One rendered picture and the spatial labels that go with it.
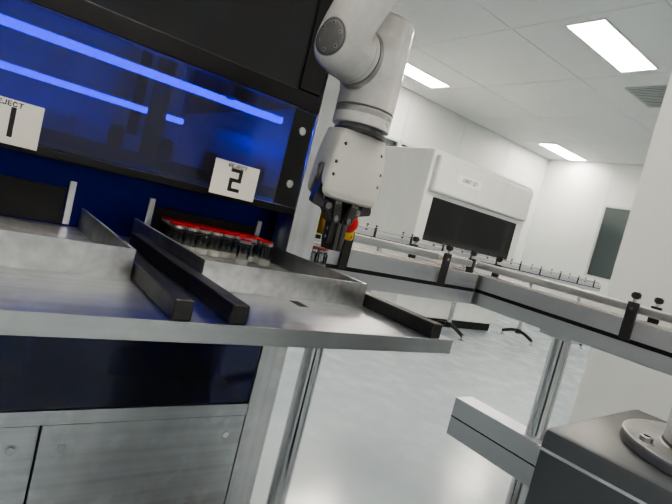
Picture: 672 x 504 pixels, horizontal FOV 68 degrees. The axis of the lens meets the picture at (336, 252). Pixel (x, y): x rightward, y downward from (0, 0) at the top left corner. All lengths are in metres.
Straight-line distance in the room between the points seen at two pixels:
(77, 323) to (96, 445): 0.54
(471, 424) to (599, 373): 0.62
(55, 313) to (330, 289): 0.39
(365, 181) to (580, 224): 8.90
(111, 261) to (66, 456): 0.46
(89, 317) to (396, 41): 0.52
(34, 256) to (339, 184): 0.38
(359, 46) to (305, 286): 0.32
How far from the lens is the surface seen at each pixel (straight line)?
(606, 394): 2.05
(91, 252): 0.58
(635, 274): 2.02
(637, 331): 1.35
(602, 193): 9.53
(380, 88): 0.71
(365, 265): 1.23
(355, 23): 0.66
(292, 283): 0.67
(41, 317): 0.44
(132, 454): 1.00
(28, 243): 0.57
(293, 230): 0.96
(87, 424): 0.95
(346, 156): 0.70
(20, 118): 0.82
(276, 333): 0.51
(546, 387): 1.49
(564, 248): 9.61
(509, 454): 1.55
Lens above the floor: 1.01
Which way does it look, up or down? 4 degrees down
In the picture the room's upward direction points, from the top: 14 degrees clockwise
